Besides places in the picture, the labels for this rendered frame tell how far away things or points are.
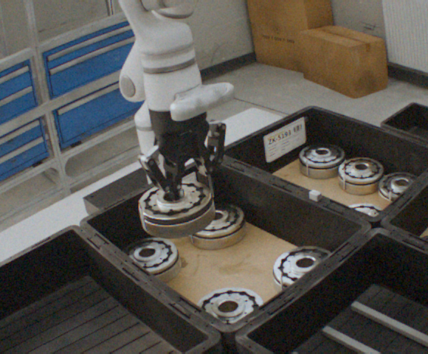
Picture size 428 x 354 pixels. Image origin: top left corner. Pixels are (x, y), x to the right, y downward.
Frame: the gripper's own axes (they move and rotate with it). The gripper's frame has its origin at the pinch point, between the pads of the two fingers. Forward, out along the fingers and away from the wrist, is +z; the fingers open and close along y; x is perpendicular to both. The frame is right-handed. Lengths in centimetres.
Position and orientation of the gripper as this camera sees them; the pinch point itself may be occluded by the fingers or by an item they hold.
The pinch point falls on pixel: (192, 192)
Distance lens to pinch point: 80.1
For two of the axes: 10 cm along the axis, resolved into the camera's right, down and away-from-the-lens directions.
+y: -7.6, 4.1, -5.1
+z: 1.5, 8.7, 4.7
